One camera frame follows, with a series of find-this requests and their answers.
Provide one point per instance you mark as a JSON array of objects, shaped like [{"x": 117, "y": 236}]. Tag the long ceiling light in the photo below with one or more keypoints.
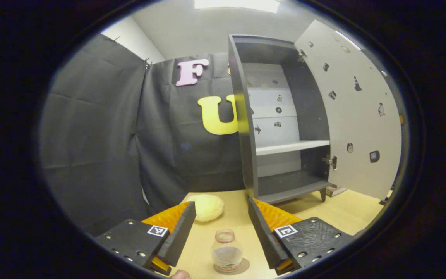
[{"x": 238, "y": 4}]

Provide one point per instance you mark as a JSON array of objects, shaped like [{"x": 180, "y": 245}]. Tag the white cabinet shelf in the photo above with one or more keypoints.
[{"x": 292, "y": 147}]

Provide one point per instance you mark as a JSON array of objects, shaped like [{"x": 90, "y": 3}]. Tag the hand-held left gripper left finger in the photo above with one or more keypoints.
[{"x": 180, "y": 236}]

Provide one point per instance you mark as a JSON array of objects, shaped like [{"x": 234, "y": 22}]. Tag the black backdrop cloth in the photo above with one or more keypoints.
[{"x": 91, "y": 135}]

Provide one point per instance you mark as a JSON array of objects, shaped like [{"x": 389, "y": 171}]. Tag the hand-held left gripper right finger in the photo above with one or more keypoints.
[{"x": 265, "y": 236}]

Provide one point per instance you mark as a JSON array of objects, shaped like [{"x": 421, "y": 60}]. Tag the pale yellow round sponge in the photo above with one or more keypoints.
[{"x": 207, "y": 207}]

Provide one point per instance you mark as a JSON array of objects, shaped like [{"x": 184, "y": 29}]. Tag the metal door hinge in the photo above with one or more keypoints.
[
  {"x": 330, "y": 161},
  {"x": 302, "y": 55}
]

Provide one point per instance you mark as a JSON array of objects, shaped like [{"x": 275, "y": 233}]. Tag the clear glass bottle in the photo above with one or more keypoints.
[{"x": 227, "y": 255}]

